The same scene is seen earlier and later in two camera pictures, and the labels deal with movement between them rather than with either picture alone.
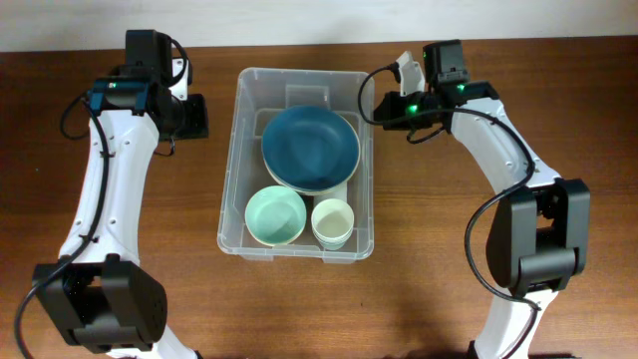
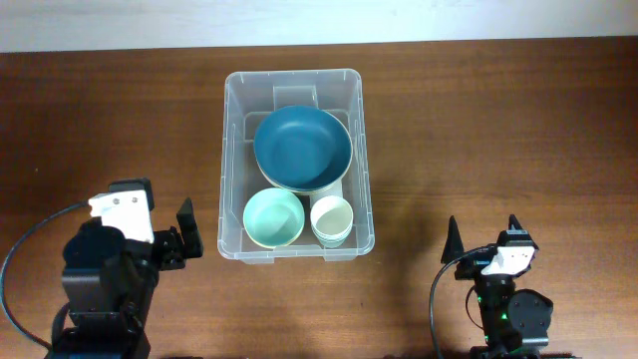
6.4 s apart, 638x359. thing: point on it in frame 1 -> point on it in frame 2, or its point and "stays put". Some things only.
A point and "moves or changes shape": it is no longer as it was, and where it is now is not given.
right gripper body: x=399 y=108 -> x=473 y=266
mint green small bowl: x=275 y=215 stays put
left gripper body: x=192 y=119 -> x=166 y=252
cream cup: x=332 y=220 stays put
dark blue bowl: x=310 y=147 moves or changes shape
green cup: x=332 y=241 stays put
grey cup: x=332 y=236 stays put
